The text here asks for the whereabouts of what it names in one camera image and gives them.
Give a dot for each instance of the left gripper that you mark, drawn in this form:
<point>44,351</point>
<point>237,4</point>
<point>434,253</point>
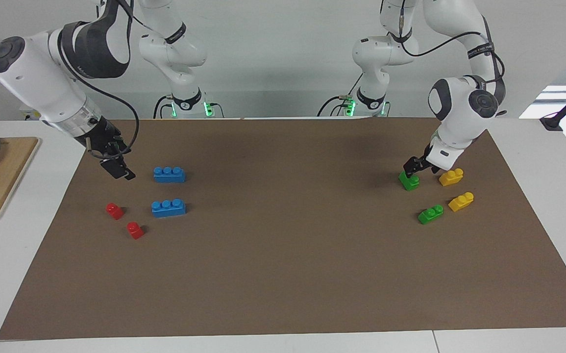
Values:
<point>429,154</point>

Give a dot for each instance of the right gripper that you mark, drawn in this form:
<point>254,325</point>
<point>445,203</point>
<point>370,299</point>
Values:
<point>104,137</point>

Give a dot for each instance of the green toy building block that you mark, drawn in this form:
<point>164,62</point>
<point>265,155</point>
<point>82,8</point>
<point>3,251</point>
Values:
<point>430,214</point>
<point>409,182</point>

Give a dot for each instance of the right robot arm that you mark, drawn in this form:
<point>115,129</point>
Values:
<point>42,73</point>

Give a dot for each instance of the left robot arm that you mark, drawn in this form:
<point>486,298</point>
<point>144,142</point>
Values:
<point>459,98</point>

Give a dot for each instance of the yellow toy building block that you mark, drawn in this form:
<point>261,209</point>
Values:
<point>460,202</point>
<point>451,177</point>

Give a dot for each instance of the red toy building block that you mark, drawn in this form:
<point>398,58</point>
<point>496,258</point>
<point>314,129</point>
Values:
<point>114,211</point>
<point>135,230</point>

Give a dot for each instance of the blue toy building block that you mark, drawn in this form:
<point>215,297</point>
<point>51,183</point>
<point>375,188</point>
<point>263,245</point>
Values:
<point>168,208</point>
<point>169,175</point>

